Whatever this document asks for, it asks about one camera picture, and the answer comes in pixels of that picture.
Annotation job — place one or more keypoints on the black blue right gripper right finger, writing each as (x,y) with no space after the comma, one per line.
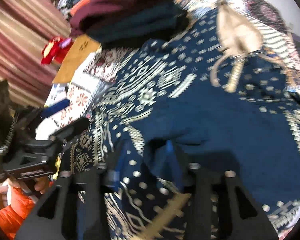
(220,206)

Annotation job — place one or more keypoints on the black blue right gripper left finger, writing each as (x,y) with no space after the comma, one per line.
(74,205)

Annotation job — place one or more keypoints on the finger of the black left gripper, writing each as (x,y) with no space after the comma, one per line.
(71,130)

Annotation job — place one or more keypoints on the navy patterned hooded garment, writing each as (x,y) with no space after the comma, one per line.
(187,91)

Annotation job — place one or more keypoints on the person's left hand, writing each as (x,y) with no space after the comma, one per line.
(42,184)

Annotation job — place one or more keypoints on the orange jacket sleeve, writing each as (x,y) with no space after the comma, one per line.
(13,215)

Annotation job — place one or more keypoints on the tan wooden nightstand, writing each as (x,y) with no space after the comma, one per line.
(82,47)

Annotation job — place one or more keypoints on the red plush toy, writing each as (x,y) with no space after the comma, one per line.
(56,50)

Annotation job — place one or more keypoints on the dark teal folded garment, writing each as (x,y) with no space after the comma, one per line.
(162,21)

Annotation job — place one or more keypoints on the striped red beige curtain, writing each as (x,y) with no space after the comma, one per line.
(26,27)

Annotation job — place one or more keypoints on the patchwork patterned bedspread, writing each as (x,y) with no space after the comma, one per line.
(101,66)

